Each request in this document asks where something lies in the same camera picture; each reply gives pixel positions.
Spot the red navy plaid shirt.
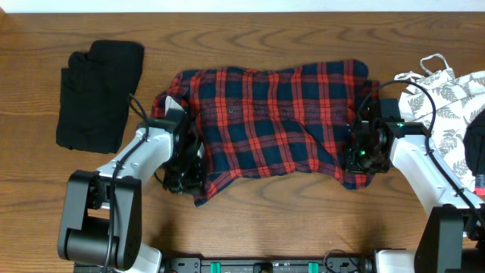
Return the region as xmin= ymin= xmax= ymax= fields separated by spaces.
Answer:
xmin=151 ymin=59 xmax=378 ymax=206

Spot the red object at edge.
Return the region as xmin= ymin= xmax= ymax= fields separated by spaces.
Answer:
xmin=474 ymin=174 xmax=485 ymax=196

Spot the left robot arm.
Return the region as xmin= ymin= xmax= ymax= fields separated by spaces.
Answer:
xmin=58 ymin=108 xmax=205 ymax=272

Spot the black folded garment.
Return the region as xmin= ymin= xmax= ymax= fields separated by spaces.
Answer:
xmin=56 ymin=40 xmax=145 ymax=154

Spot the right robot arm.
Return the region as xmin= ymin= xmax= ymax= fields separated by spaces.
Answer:
xmin=344 ymin=99 xmax=484 ymax=272

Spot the white fern print cloth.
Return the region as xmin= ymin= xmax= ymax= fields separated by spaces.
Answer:
xmin=395 ymin=54 xmax=484 ymax=192

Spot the dark navy garment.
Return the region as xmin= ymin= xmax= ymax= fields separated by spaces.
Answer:
xmin=463 ymin=111 xmax=484 ymax=176

